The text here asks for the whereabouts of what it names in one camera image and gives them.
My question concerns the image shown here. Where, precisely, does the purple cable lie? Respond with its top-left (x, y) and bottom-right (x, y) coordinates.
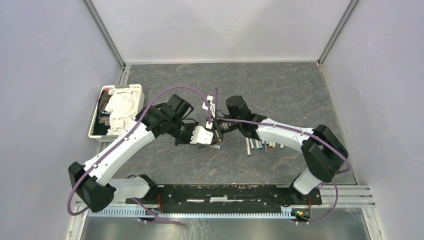
top-left (67, 85), bottom-right (213, 225)
top-left (211, 87), bottom-right (352, 225)

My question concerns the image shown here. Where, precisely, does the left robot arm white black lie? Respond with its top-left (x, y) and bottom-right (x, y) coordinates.
top-left (68, 94), bottom-right (198, 213)

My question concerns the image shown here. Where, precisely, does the white slotted cable duct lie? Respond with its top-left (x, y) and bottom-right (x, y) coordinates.
top-left (86, 206), bottom-right (299, 220)

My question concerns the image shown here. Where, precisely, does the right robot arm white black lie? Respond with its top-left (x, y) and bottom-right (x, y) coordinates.
top-left (218, 95), bottom-right (351, 204)

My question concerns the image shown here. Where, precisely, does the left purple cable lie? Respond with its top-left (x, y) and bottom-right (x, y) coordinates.
top-left (67, 85), bottom-right (213, 225)

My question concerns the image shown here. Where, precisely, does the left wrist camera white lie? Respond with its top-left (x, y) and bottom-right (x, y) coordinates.
top-left (189, 124), bottom-right (214, 145)

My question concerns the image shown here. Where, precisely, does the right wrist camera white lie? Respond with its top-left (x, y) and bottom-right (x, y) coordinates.
top-left (202, 95), bottom-right (216, 116)

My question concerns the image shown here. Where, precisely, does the white crumpled cloth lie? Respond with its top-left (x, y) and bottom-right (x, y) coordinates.
top-left (105, 88), bottom-right (141, 136)

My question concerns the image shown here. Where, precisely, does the black gel pen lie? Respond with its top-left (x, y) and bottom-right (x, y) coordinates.
top-left (254, 140), bottom-right (260, 150)

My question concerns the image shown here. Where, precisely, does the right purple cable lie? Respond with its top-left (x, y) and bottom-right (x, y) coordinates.
top-left (211, 87), bottom-right (352, 225)

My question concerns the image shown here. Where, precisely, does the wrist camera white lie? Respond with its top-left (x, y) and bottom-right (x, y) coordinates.
top-left (202, 95), bottom-right (216, 116)
top-left (189, 124), bottom-right (214, 145)

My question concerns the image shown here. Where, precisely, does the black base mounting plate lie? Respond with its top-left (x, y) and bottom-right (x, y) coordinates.
top-left (139, 184), bottom-right (323, 214)

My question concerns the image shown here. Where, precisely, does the white plastic basket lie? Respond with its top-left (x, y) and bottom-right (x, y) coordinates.
top-left (87, 84), bottom-right (145, 142)

